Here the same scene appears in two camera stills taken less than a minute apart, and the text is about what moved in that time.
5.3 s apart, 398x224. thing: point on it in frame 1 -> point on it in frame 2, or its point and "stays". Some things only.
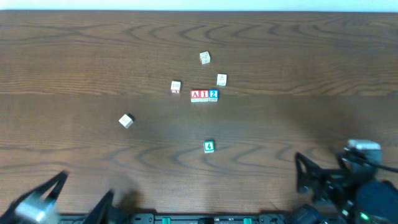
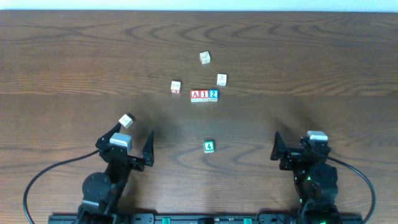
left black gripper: [101, 208] -> [130, 158]
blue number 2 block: [214, 95] stays
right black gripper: [325, 182] -> [292, 154]
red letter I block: [204, 95] stays
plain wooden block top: [205, 58] stays
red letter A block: [195, 96] stays
